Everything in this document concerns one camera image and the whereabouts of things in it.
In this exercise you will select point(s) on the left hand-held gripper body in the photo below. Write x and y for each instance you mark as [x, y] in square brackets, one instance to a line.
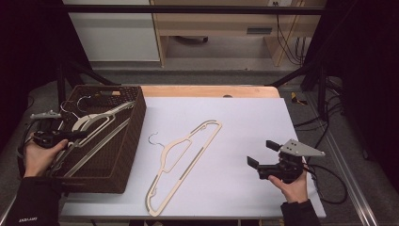
[48, 136]

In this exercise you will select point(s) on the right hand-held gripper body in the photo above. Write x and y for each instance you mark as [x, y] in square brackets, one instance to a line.
[298, 150]

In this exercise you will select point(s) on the beige clothes hanger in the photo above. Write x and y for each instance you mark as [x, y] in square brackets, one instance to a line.
[91, 118]
[191, 157]
[94, 150]

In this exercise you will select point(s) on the brown woven basket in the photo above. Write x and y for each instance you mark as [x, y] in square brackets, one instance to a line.
[125, 157]

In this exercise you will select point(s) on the person's left hand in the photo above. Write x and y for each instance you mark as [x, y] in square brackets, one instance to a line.
[37, 160]

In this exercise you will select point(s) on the person's right hand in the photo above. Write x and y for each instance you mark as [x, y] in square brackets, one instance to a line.
[295, 191]

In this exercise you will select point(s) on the white table mat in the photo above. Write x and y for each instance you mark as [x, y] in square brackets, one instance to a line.
[238, 163]

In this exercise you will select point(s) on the yellow and black tool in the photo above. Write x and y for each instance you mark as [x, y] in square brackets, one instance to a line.
[296, 99]

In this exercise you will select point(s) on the black metal stand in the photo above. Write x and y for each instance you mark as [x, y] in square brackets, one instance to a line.
[321, 88]
[62, 84]

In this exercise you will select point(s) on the black curtain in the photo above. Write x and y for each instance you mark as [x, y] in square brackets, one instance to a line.
[28, 47]
[367, 78]

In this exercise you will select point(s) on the white cabinet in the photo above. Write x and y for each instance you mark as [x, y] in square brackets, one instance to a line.
[116, 37]

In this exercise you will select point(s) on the light wooden desk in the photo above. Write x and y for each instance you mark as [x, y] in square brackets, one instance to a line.
[216, 22]

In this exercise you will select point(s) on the aluminium rail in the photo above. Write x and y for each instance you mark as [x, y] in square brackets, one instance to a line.
[351, 182]
[3, 210]

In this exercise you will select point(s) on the black horizontal frame bar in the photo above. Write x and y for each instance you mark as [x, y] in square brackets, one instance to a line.
[188, 9]

